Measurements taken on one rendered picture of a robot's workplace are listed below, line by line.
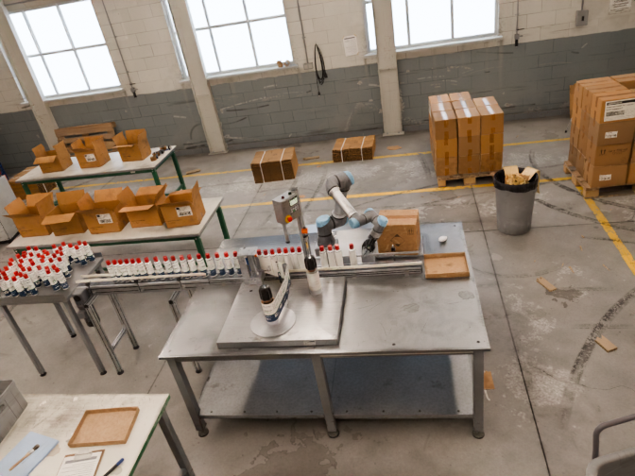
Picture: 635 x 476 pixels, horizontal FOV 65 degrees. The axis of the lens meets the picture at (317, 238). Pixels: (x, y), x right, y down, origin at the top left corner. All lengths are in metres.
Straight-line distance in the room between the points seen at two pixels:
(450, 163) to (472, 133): 0.47
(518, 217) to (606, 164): 1.27
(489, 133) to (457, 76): 2.25
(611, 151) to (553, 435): 3.51
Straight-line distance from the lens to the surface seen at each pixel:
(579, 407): 4.04
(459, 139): 6.65
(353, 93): 8.79
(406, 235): 3.81
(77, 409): 3.56
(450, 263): 3.82
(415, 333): 3.23
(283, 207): 3.59
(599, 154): 6.33
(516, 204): 5.55
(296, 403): 3.77
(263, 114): 9.15
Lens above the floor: 2.99
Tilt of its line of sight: 30 degrees down
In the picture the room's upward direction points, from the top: 11 degrees counter-clockwise
